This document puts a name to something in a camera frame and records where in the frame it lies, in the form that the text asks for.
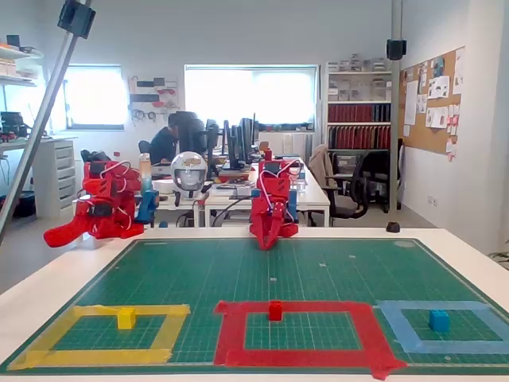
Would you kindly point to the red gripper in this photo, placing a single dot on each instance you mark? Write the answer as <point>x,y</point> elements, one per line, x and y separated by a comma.
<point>270,223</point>

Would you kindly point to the red toy brick cube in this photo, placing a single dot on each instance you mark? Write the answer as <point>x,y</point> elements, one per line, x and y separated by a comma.
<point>275,311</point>

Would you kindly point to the red leader arm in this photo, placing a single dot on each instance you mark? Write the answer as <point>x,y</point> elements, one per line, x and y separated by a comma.
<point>103,215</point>

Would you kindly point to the red robot arm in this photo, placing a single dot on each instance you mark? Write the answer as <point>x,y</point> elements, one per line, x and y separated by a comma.
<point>265,187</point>

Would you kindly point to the red tape rectangle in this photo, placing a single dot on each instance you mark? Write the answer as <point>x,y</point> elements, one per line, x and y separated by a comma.
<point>318,306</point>

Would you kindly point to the yellow toy brick cube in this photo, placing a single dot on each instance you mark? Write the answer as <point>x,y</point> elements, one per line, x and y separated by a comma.
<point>126,319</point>

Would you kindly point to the blue toy brick cube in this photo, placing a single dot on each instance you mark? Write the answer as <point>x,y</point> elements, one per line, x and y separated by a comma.
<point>438,321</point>

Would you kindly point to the blue tape rectangle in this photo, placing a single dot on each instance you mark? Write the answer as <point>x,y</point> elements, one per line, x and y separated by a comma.
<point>437,347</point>

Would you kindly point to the yellow tape rectangle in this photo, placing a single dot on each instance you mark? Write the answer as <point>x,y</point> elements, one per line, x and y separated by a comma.
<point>99,357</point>

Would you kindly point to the blue table clamp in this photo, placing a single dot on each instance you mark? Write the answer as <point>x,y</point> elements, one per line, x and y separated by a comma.
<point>255,193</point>
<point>148,207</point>

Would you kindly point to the white office desk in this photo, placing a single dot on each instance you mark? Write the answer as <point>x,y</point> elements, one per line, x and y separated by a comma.
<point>314,195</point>

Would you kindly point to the red bottle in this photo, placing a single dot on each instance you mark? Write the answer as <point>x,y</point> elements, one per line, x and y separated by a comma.
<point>269,154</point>

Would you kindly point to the green cutting mat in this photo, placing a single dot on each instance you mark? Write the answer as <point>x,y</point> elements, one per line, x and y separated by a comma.
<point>199,270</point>

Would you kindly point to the office chair with jacket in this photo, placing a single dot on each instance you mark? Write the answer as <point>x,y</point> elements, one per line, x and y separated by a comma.
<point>346,205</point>

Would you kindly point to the black computer monitor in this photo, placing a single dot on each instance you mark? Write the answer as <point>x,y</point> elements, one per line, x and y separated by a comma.
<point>231,143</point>
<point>247,139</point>

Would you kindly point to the white helmet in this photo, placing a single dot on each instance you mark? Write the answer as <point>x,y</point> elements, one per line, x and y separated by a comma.
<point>187,175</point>

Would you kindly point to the black office chair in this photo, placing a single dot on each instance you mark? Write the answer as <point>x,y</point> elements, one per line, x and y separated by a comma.
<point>375,175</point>

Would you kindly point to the black pole foot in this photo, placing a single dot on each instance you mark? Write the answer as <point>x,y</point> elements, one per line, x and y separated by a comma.
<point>393,227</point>

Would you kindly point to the black high-back chair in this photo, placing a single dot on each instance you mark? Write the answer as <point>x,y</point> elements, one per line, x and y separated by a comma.
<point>191,131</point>

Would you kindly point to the orange and blue bottle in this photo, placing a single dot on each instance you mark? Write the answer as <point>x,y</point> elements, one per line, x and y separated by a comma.
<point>145,175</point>

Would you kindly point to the wide bright window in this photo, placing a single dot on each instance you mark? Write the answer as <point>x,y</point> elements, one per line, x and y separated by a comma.
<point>278,95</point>

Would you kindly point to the seated person in dark clothes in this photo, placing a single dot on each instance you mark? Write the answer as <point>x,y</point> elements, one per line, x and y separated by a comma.
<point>161,145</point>

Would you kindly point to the white shelf with binders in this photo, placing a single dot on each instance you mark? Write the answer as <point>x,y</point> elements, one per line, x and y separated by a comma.
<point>358,113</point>

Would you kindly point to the cork pin board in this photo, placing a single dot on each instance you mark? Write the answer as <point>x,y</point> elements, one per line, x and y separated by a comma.
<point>425,135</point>

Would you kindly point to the white drawer cabinet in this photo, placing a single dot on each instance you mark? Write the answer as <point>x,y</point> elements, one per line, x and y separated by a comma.
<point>63,175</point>

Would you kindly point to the small bright window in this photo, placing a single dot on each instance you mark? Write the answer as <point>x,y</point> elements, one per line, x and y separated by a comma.
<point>95,99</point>

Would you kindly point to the black pole clamp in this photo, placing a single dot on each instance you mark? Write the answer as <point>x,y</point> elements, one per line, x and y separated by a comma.
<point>75,18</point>
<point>396,49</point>

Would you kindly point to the green plant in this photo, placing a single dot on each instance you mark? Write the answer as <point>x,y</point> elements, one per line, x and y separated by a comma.
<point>502,256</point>

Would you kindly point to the black machine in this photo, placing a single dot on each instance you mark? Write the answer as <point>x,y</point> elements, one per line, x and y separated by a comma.
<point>12,121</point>

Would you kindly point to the white wall socket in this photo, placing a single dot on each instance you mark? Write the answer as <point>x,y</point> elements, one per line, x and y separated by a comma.
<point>432,201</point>

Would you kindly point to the wall tool rack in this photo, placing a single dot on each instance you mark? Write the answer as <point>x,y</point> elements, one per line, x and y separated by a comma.
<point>155,97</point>

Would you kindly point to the aluminium frame pole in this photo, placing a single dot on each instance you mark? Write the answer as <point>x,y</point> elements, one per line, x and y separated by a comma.
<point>57,79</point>
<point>396,87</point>

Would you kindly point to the white wall shelf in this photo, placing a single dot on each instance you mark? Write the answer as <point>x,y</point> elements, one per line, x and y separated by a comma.
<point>20,53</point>

